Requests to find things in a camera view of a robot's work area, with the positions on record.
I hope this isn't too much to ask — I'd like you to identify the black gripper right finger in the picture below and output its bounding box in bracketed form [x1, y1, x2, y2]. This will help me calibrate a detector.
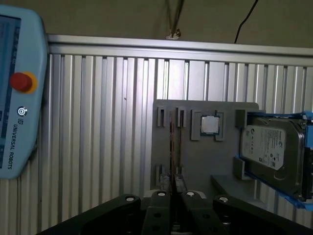
[174, 174, 313, 235]

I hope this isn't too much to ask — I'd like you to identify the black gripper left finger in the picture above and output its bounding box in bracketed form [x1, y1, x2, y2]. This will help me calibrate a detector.
[36, 174, 173, 235]

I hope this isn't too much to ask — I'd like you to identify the dark RAM stick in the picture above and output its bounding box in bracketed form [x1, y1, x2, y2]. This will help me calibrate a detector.
[178, 110, 184, 176]
[169, 109, 176, 196]

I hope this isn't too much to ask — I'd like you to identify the grey parts rack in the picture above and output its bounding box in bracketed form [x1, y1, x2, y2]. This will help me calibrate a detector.
[149, 99, 260, 196]

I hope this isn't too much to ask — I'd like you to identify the silver CPU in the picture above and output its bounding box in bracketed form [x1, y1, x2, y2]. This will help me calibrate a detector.
[200, 115, 221, 135]

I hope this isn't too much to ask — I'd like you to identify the hard disk in blue carrier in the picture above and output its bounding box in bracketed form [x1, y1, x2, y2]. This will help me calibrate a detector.
[234, 110, 313, 211]

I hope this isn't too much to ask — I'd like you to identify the pale blue teach pendant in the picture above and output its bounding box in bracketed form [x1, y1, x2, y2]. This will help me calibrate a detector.
[0, 4, 49, 181]

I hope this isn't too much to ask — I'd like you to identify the thin black floor cable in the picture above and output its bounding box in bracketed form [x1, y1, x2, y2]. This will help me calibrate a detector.
[233, 0, 259, 44]

